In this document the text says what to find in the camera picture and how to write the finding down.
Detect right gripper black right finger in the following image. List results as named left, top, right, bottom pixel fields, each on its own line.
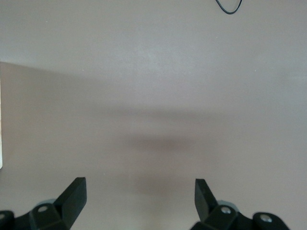
left=190, top=178, right=289, bottom=230

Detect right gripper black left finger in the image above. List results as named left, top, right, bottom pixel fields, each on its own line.
left=0, top=177, right=87, bottom=230

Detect light wooden drawer cabinet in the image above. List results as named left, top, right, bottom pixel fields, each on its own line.
left=0, top=61, right=3, bottom=169

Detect thin black looped cable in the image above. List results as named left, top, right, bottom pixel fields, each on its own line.
left=215, top=0, right=243, bottom=15

